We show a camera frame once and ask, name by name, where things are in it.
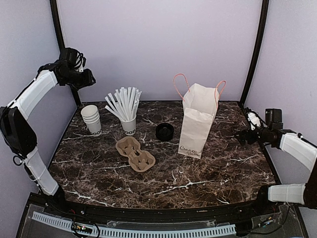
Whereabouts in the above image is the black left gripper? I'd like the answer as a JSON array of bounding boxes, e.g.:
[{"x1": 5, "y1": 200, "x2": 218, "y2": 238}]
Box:
[{"x1": 61, "y1": 67, "x2": 95, "y2": 89}]

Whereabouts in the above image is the white paper takeout bag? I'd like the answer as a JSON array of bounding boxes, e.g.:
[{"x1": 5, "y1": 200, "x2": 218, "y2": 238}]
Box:
[{"x1": 173, "y1": 73, "x2": 226, "y2": 159}]

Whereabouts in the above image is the stack of black cup lids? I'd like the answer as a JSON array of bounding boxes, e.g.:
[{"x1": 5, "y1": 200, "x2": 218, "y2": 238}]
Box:
[{"x1": 156, "y1": 123, "x2": 174, "y2": 142}]

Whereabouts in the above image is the brown cardboard cup carrier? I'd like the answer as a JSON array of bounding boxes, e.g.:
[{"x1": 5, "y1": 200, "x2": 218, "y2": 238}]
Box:
[{"x1": 115, "y1": 136, "x2": 156, "y2": 173}]

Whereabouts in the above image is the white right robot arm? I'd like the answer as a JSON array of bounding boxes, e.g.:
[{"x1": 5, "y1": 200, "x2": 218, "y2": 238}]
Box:
[{"x1": 234, "y1": 126, "x2": 317, "y2": 215}]

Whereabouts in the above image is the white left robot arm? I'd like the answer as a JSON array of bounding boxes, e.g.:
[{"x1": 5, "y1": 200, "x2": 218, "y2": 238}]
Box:
[{"x1": 0, "y1": 63, "x2": 96, "y2": 196}]

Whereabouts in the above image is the stack of white paper cups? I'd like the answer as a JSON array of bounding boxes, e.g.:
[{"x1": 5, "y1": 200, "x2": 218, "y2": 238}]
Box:
[{"x1": 81, "y1": 105, "x2": 102, "y2": 137}]

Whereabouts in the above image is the bundle of white wrapped straws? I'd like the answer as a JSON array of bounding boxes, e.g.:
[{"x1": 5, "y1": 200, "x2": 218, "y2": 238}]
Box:
[{"x1": 105, "y1": 87, "x2": 142, "y2": 122}]

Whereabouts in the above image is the white cup holding straws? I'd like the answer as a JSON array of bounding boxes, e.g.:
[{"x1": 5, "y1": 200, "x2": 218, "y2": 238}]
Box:
[{"x1": 120, "y1": 117, "x2": 136, "y2": 136}]

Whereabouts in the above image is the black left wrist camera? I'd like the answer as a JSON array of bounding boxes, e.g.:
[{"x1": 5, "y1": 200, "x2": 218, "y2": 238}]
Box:
[{"x1": 59, "y1": 48, "x2": 86, "y2": 72}]

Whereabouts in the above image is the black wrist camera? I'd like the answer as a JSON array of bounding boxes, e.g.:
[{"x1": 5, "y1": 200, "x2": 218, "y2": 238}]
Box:
[
  {"x1": 265, "y1": 109, "x2": 283, "y2": 129},
  {"x1": 59, "y1": 48, "x2": 86, "y2": 72}
]

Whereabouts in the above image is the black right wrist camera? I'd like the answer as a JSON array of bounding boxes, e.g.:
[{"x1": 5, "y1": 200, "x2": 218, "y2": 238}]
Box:
[{"x1": 265, "y1": 109, "x2": 283, "y2": 129}]

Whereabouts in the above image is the black left frame post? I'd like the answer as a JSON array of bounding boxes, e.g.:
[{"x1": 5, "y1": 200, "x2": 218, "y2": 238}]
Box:
[{"x1": 49, "y1": 0, "x2": 81, "y2": 105}]

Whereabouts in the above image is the black frame post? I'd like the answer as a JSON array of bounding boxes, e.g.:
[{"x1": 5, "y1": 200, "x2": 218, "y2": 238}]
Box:
[
  {"x1": 49, "y1": 0, "x2": 81, "y2": 105},
  {"x1": 240, "y1": 0, "x2": 269, "y2": 106}
]

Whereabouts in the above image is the black table front rail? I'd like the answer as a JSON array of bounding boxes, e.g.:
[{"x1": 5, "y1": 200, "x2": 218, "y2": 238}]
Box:
[{"x1": 27, "y1": 192, "x2": 293, "y2": 225}]

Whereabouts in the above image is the black right frame post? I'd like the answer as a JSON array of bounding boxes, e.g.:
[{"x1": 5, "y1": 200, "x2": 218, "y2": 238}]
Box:
[{"x1": 240, "y1": 0, "x2": 269, "y2": 106}]

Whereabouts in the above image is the white slotted cable duct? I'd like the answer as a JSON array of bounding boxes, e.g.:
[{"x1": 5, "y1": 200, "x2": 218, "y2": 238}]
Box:
[{"x1": 32, "y1": 211, "x2": 236, "y2": 238}]

